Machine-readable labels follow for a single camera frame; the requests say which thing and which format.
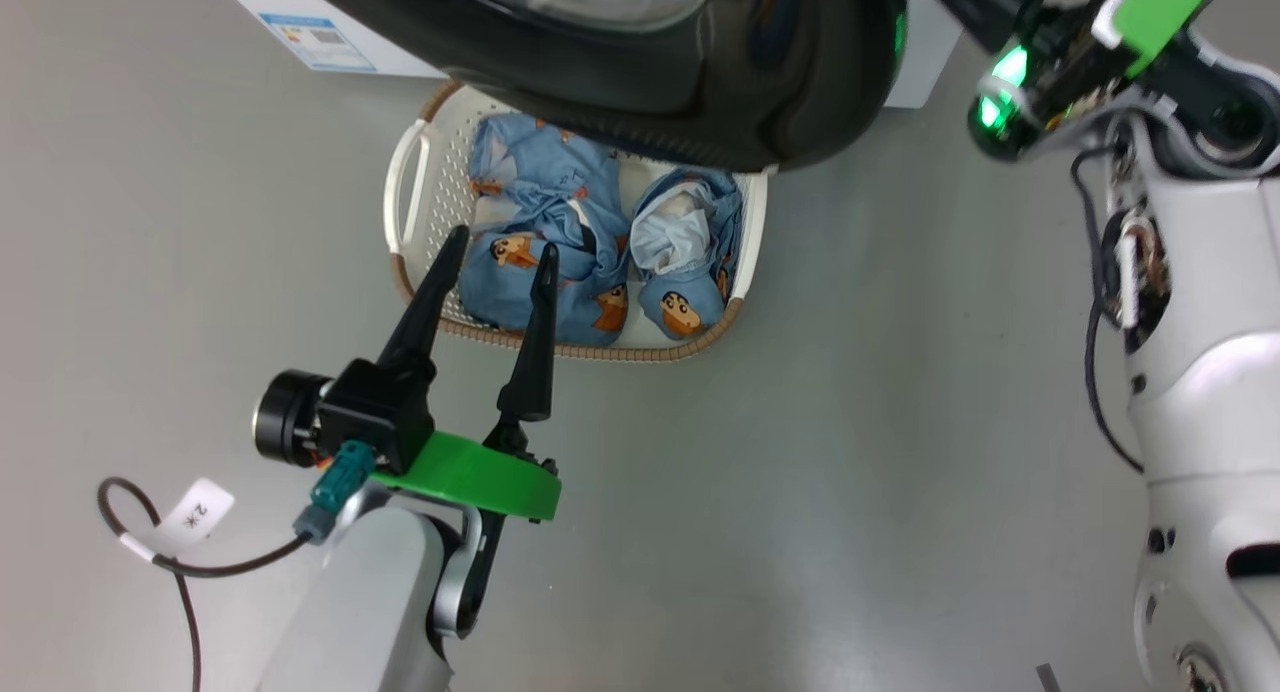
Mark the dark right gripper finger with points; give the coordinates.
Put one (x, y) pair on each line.
(990, 2)

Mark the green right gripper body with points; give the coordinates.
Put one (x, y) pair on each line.
(1160, 12)

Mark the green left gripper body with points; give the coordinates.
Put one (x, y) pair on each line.
(470, 472)

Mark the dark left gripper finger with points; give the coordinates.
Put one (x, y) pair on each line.
(425, 317)
(535, 362)

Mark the blue cartoon print garment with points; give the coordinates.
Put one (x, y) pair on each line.
(545, 202)

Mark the blue garment with white lining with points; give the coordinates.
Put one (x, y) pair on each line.
(690, 272)

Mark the black round washer door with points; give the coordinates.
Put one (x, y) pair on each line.
(650, 82)

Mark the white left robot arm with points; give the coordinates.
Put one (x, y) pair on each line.
(370, 592)

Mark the cream perforated laundry basket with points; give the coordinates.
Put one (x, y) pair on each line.
(440, 172)

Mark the blue energy label sticker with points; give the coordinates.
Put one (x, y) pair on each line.
(320, 42)

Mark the grey floor tape piece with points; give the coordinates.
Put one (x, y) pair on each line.
(1047, 678)

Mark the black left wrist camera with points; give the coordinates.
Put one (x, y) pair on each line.
(370, 412)

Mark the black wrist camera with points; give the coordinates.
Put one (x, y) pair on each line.
(1005, 122)
(370, 412)

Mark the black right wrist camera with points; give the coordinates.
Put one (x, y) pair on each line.
(1005, 122)

